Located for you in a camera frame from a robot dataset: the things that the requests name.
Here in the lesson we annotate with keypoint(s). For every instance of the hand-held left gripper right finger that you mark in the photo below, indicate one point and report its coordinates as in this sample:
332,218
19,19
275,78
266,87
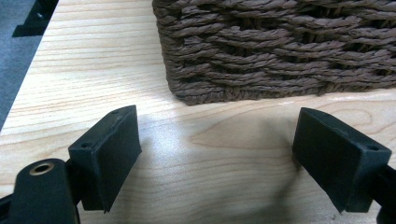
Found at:
336,161

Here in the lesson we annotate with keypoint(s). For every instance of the brown woven basket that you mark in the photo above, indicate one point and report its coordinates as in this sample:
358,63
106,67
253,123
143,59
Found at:
274,49

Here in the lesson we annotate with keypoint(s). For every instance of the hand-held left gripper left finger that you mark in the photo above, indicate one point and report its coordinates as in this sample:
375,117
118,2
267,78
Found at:
109,161

